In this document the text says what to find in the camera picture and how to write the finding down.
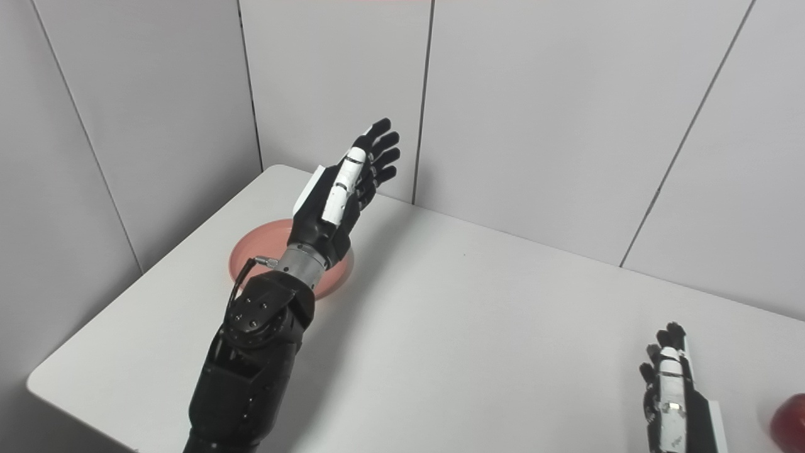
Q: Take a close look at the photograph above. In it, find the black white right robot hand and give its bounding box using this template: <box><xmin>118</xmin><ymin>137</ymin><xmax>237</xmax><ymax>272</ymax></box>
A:
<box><xmin>640</xmin><ymin>322</ymin><xmax>729</xmax><ymax>453</ymax></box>

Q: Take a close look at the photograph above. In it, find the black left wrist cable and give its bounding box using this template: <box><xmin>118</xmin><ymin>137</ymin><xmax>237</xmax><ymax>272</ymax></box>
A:
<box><xmin>226</xmin><ymin>255</ymin><xmax>279</xmax><ymax>315</ymax></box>

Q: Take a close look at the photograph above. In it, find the pink round plate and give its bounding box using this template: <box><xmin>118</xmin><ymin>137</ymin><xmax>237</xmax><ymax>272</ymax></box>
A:
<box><xmin>228</xmin><ymin>218</ymin><xmax>355</xmax><ymax>301</ymax></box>

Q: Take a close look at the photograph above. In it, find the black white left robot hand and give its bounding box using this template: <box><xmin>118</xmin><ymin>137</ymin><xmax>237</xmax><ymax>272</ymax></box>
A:
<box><xmin>287</xmin><ymin>118</ymin><xmax>401</xmax><ymax>268</ymax></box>

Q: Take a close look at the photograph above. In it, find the red apple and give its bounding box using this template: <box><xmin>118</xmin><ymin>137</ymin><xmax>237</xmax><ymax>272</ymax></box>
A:
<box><xmin>770</xmin><ymin>394</ymin><xmax>805</xmax><ymax>453</ymax></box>

